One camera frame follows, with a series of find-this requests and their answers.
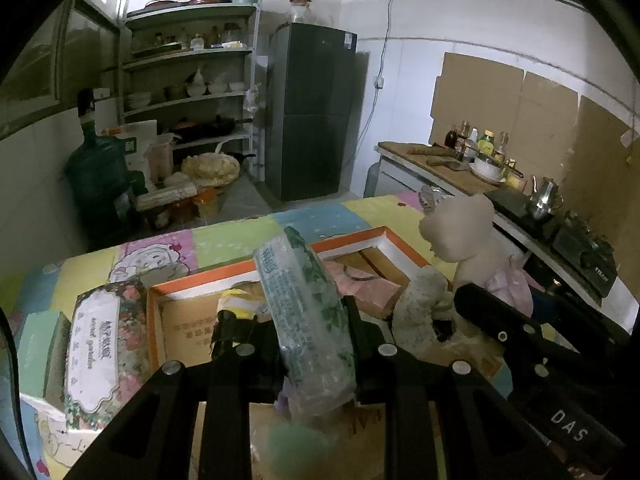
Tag group of glass jars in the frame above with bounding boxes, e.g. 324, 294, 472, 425
132, 24, 246, 56

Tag grey gas cylinder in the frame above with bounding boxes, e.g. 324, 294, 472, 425
364, 162, 383, 200

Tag white wall cable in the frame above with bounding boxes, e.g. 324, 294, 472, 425
357, 0, 396, 161

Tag white carton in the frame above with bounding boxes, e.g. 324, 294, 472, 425
120, 120, 160, 181

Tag black induction cooker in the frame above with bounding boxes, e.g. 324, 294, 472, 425
484, 187, 556, 236

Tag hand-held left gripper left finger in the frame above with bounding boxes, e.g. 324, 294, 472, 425
65, 310, 287, 480

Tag cardboard wall sheets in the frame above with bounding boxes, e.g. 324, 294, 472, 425
430, 51, 640, 333

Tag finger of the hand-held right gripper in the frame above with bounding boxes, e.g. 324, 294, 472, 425
454, 281, 544, 359

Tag steel kettle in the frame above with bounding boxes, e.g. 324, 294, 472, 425
525, 176, 565, 221

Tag kitchen counter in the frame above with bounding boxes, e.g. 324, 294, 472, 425
375, 140, 631, 331

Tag glass window cabinet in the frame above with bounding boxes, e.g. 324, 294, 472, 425
0, 0, 121, 136

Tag clear plastic container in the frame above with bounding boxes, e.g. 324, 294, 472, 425
147, 140, 176, 183

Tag pink towel pack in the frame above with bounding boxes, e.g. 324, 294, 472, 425
325, 262, 403, 318

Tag black water pump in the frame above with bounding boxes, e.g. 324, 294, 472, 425
77, 87, 97, 133

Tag dark grey fridge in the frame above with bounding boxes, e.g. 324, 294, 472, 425
265, 22, 358, 203

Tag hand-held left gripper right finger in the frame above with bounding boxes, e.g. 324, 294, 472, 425
342, 295, 571, 480

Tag white bowl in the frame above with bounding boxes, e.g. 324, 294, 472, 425
470, 156, 506, 183

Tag wooden cutting board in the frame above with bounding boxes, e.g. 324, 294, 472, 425
377, 141, 496, 196

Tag group of white bowls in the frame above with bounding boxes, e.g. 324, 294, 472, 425
125, 67, 247, 111

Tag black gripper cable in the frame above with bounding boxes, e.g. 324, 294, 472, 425
0, 305, 36, 480

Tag orange rimmed cardboard box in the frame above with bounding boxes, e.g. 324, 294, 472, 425
146, 226, 501, 480

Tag pale wrapped bundle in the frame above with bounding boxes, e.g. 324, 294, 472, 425
136, 185, 198, 211

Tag pale green tissue box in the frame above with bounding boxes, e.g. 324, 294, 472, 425
17, 310, 71, 401

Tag orange plastic container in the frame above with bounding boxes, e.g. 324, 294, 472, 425
192, 187, 223, 218

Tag white metal shelf rack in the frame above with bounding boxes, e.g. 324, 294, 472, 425
119, 2, 263, 181

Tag grey fluffy plush toy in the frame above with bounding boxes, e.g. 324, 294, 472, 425
391, 265, 463, 361

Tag floral print tissue pack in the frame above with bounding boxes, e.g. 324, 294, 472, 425
64, 280, 151, 433

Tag white plush bear toy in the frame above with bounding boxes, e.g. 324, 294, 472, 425
419, 194, 533, 316

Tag yellow white printed pack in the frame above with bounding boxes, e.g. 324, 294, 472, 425
215, 285, 275, 321

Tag kitchen cleaver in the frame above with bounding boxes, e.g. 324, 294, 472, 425
425, 156, 471, 171

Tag group of seasoning bottles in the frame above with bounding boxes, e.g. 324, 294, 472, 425
445, 121, 516, 171

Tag black frying pan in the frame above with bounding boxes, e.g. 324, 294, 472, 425
172, 116, 253, 142

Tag black gas stove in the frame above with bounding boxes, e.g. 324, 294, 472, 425
550, 212, 617, 296

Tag dark green water jug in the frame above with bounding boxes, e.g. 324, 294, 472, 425
66, 130, 132, 251

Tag pale green soft item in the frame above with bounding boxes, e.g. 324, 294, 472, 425
267, 422, 341, 480

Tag pale dried flatbread stack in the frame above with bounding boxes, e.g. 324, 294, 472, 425
181, 152, 241, 187

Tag green leaf print tissue pack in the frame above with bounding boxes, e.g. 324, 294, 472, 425
252, 226, 357, 418

